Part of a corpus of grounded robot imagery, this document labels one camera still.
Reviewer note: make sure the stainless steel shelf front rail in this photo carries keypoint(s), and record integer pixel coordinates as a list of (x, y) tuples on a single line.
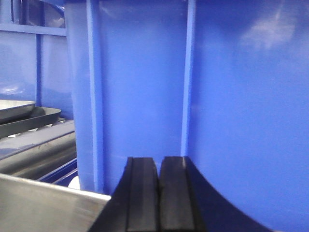
[(32, 206)]

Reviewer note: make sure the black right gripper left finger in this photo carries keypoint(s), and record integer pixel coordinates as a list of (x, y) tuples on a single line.
[(134, 205)]

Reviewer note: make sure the silver steel tray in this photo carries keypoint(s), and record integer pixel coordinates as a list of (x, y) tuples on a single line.
[(39, 117), (15, 109)]

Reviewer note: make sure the blue ribbed upper right crate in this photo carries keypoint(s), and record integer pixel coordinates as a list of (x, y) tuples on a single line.
[(34, 60)]

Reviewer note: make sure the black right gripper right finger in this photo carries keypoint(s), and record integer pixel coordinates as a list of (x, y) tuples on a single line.
[(189, 203)]

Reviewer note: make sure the large blue upper crate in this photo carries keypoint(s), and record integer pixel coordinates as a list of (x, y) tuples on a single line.
[(225, 82)]

